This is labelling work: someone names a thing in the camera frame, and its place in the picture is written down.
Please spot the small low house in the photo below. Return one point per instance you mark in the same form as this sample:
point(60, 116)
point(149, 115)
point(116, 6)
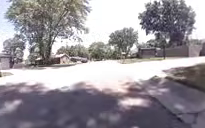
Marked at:
point(61, 59)

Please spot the grey asphalt road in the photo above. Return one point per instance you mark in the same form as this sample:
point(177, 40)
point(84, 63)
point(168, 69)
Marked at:
point(73, 96)

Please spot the small tree behind house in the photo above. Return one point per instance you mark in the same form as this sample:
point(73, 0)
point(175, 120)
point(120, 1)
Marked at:
point(15, 46)

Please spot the tall dark tree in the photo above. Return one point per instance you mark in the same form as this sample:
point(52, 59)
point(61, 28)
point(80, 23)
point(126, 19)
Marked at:
point(166, 20)

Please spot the grass strip before fence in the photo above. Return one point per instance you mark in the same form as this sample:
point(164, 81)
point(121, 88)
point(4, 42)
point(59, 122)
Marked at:
point(140, 60)

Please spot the house with pale garage door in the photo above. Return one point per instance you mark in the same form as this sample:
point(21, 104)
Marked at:
point(1, 61)

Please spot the thin pole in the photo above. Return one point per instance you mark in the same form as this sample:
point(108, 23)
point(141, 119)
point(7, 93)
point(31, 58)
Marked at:
point(164, 50)

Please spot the grass lawn with tree shade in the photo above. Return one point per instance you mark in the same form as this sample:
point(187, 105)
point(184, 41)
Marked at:
point(195, 76)

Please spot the row of trees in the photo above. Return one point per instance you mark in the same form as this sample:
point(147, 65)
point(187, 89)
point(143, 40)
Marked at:
point(90, 51)

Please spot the pale concrete side road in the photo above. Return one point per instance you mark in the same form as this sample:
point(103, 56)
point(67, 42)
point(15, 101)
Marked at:
point(183, 63)

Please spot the large spreading tree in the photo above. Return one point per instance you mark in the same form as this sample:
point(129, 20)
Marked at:
point(46, 26)

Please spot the round-crowned tree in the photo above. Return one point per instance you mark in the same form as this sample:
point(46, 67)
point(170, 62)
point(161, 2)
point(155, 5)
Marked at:
point(123, 39)

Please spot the pale concrete kerb strip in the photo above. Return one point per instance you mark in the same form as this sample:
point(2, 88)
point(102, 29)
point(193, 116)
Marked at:
point(183, 98)

